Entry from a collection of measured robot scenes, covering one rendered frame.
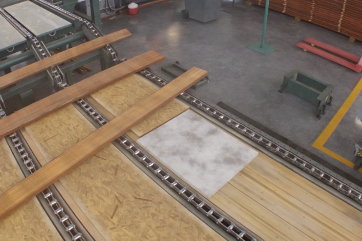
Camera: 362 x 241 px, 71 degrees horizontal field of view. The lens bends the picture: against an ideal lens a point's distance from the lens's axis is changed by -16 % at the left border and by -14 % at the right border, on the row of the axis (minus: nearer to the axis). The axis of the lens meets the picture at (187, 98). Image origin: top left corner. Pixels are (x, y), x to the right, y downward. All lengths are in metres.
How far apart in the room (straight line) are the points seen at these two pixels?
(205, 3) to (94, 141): 4.40
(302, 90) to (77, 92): 2.68
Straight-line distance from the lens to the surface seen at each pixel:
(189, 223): 1.47
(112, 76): 2.46
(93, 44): 2.97
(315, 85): 4.01
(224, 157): 1.76
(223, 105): 3.55
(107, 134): 1.88
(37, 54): 2.96
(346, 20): 6.60
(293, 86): 3.84
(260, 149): 1.87
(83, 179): 1.71
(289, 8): 7.02
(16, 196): 1.72
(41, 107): 2.30
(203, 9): 5.88
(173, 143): 1.82
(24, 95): 2.83
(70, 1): 5.09
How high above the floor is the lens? 2.10
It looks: 35 degrees down
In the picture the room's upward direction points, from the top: 1 degrees clockwise
